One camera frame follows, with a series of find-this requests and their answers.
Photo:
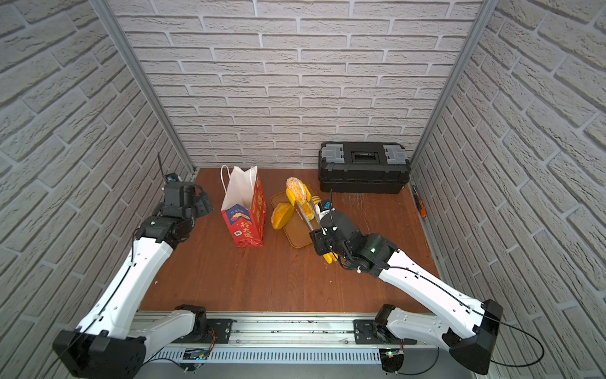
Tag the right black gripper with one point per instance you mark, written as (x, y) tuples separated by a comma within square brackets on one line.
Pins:
[(317, 238)]

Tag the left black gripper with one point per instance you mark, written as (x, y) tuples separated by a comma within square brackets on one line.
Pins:
[(200, 204)]

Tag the yellow metal tongs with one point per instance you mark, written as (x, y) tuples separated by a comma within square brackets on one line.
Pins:
[(297, 207)]

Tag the brown wooden tray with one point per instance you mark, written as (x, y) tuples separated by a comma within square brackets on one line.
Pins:
[(296, 231)]

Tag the red white paper bag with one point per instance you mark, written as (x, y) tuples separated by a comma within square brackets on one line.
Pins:
[(244, 207)]

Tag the large oval golden bun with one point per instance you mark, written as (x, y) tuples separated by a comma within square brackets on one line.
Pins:
[(281, 215)]

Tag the sugared round bun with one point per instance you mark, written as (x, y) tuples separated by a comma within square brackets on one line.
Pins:
[(296, 189)]

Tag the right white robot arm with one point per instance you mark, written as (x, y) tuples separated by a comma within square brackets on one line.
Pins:
[(464, 326)]

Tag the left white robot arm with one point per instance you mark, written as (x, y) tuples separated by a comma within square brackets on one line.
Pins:
[(104, 344)]

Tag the braided yellow bread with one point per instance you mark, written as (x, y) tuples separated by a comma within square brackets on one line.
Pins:
[(307, 209)]

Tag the black plastic toolbox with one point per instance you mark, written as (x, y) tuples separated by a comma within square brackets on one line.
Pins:
[(363, 167)]

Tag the orange black utility knife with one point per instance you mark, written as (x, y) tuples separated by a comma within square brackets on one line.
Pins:
[(418, 202)]

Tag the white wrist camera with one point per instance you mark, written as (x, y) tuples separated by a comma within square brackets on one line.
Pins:
[(322, 208)]

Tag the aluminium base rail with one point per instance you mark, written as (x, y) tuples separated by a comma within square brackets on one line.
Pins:
[(309, 338)]

